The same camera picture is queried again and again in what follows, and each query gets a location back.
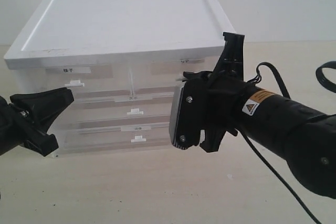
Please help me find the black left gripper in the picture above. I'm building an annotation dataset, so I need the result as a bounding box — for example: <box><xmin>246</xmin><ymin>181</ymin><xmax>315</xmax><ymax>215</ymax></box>
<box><xmin>10</xmin><ymin>87</ymin><xmax>74</xmax><ymax>157</ymax></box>

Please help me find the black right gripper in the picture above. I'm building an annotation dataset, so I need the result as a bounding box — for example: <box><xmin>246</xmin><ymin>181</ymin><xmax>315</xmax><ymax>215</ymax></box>
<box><xmin>183</xmin><ymin>32</ymin><xmax>245</xmax><ymax>153</ymax></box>

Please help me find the wide drawer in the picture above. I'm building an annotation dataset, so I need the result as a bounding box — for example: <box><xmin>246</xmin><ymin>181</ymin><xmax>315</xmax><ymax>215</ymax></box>
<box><xmin>56</xmin><ymin>96</ymin><xmax>173</xmax><ymax>124</ymax></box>
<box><xmin>53</xmin><ymin>123</ymin><xmax>171</xmax><ymax>156</ymax></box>

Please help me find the small drawer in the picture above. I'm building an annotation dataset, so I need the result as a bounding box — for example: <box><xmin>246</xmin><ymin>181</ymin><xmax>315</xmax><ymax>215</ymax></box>
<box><xmin>45</xmin><ymin>63</ymin><xmax>131</xmax><ymax>97</ymax></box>
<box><xmin>130</xmin><ymin>59</ymin><xmax>213</xmax><ymax>95</ymax></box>

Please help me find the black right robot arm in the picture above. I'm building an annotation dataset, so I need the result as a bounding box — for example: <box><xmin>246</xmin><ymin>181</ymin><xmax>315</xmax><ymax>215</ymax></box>
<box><xmin>170</xmin><ymin>33</ymin><xmax>335</xmax><ymax>199</ymax></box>

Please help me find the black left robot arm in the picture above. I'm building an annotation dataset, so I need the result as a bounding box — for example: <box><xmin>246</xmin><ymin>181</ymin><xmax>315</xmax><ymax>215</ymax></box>
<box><xmin>1</xmin><ymin>87</ymin><xmax>74</xmax><ymax>157</ymax></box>

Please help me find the white translucent drawer cabinet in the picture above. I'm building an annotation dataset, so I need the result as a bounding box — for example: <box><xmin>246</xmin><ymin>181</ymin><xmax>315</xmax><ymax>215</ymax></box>
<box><xmin>4</xmin><ymin>0</ymin><xmax>235</xmax><ymax>141</ymax></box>

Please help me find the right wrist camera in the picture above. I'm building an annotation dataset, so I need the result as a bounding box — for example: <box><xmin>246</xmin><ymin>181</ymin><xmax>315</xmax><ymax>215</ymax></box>
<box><xmin>169</xmin><ymin>79</ymin><xmax>207</xmax><ymax>150</ymax></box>

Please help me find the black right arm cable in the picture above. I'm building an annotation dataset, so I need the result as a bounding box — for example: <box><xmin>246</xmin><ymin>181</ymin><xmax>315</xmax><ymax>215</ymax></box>
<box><xmin>243</xmin><ymin>62</ymin><xmax>336</xmax><ymax>224</ymax></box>

